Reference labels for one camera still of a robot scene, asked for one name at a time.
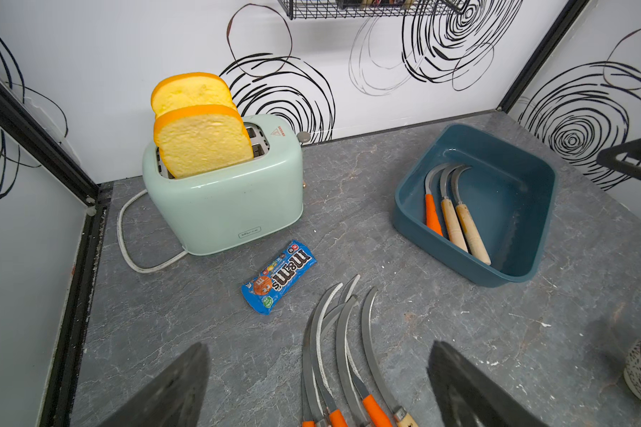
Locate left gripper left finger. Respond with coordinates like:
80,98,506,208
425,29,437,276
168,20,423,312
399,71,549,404
101,343,210,426

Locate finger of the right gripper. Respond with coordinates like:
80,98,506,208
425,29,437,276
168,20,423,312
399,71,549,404
596,138,641,181

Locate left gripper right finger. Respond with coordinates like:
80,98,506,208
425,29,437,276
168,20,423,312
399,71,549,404
427,341,545,426

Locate wooden handled sickle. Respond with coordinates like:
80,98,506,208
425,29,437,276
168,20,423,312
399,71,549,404
439,164,468,252

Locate orange handled sickle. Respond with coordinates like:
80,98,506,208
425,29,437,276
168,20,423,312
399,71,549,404
424,163,452,236

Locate teal plastic storage box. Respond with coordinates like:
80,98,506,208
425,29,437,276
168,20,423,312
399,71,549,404
393,124,557,288

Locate orange sickle far left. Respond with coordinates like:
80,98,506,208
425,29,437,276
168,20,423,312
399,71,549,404
301,326,315,427

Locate blue candy packet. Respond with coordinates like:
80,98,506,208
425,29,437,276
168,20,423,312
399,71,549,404
241,240,317,315

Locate mint green toaster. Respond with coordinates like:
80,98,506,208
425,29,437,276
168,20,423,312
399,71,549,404
142,115,310,256

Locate front toast slice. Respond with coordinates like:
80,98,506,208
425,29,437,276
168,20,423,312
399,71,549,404
153,105,254,179

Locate toast slice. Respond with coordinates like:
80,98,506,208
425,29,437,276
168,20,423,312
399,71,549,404
153,105,254,179
151,72,237,117

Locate rear toast slice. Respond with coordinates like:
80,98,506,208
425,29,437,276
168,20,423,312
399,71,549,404
151,72,237,117

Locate white toaster cord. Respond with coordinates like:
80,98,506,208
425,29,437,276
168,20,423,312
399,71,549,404
116,189,189,274

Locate black wire wall basket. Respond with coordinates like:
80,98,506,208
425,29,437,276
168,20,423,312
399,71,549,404
278,0,471,20

